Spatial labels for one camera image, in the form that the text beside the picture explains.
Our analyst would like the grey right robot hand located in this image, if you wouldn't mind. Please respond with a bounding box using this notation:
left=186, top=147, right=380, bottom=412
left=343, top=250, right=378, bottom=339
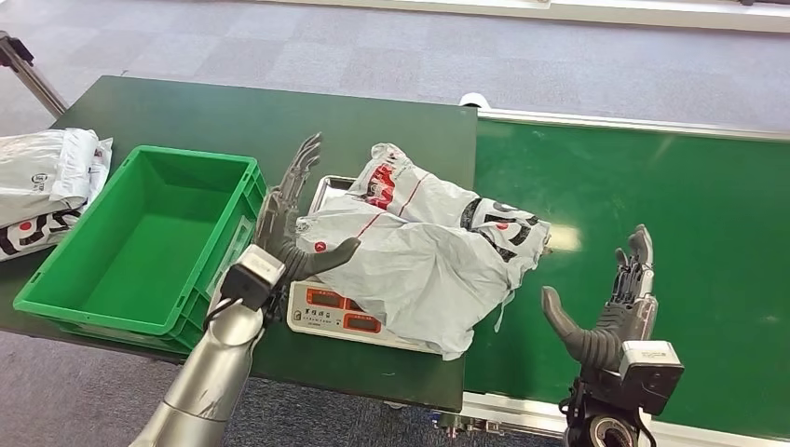
left=540, top=223, right=660, bottom=372

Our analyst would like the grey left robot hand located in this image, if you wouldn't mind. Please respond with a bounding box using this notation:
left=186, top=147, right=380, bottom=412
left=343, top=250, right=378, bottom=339
left=253, top=131, right=362, bottom=285

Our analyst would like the grey plastic package red print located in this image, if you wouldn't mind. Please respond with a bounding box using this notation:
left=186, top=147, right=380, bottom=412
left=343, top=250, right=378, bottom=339
left=294, top=142, right=552, bottom=362

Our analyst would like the green conveyor belt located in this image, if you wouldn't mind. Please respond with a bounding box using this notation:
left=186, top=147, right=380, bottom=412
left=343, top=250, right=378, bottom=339
left=459, top=92, right=790, bottom=447

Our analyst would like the grey package black print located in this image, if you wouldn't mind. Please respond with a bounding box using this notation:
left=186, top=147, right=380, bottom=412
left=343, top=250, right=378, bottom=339
left=0, top=129, right=114, bottom=264

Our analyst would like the white electronic scale body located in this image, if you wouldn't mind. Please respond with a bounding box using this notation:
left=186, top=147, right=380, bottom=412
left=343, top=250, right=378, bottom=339
left=286, top=280, right=445, bottom=356

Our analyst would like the dark green table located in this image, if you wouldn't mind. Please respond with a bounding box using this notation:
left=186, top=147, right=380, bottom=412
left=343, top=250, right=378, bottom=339
left=0, top=74, right=480, bottom=414

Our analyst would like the green plastic crate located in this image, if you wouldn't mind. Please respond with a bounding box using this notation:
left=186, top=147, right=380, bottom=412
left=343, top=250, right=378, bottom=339
left=13, top=145, right=267, bottom=356

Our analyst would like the white plastic mailer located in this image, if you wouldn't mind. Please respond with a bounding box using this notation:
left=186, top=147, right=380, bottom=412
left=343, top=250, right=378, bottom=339
left=48, top=128, right=102, bottom=205

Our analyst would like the metal stand leg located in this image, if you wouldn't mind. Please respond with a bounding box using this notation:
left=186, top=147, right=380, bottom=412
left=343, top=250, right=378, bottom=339
left=0, top=31, right=68, bottom=118

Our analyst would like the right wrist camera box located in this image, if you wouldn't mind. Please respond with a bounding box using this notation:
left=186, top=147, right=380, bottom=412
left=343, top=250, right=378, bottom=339
left=619, top=340, right=685, bottom=416

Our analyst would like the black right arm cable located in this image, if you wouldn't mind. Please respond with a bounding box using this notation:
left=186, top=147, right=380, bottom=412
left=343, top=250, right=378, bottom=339
left=633, top=412, right=657, bottom=447

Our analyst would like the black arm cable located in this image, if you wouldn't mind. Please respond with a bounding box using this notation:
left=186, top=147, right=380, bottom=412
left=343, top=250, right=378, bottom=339
left=633, top=412, right=657, bottom=447
left=202, top=297, right=243, bottom=330

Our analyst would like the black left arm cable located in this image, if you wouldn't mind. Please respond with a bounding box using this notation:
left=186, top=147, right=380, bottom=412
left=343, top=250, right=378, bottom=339
left=202, top=297, right=243, bottom=330

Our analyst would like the conveyor underside bracket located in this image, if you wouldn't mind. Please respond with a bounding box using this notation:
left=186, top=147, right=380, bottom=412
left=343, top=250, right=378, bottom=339
left=431, top=412, right=504, bottom=440

